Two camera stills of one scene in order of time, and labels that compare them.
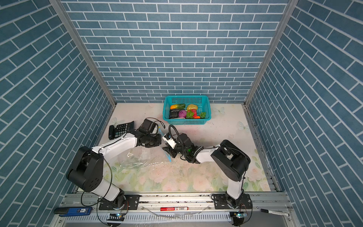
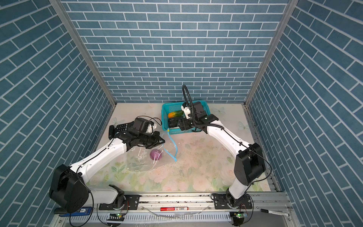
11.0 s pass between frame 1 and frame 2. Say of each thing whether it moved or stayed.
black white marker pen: stayed
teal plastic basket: moved
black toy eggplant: moved
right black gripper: moved
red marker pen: stayed
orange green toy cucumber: moved
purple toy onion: moved
